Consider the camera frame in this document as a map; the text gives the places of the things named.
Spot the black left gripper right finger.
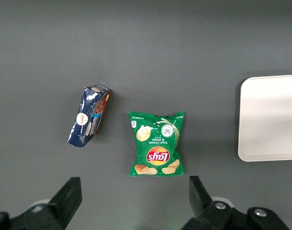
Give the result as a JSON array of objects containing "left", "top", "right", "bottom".
[{"left": 180, "top": 175, "right": 233, "bottom": 230}]

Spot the blue chocolate cookie box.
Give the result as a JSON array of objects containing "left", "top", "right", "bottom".
[{"left": 67, "top": 84, "right": 112, "bottom": 149}]

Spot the green Lay's chips bag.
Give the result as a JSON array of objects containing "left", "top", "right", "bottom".
[{"left": 127, "top": 110, "right": 186, "bottom": 177}]

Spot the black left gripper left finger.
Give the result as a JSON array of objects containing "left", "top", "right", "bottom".
[{"left": 23, "top": 176, "right": 83, "bottom": 230}]

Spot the beige plastic tray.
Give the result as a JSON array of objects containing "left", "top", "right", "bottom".
[{"left": 237, "top": 74, "right": 292, "bottom": 162}]

